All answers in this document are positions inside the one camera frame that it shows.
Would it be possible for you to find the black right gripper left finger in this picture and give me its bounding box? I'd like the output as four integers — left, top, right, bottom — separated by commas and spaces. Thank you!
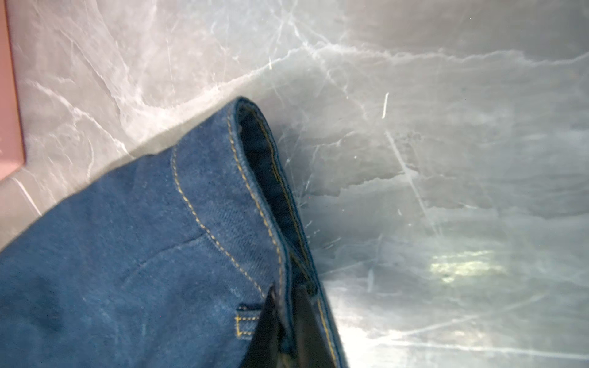
240, 287, 281, 368

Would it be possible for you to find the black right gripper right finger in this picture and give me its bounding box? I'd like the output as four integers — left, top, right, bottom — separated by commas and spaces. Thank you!
293, 287, 335, 368

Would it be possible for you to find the dark navy skirt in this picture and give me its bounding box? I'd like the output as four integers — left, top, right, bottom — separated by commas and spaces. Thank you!
1, 98, 348, 367

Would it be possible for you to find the pink perforated plastic basket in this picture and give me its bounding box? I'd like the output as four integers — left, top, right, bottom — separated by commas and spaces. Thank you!
0, 0, 25, 180

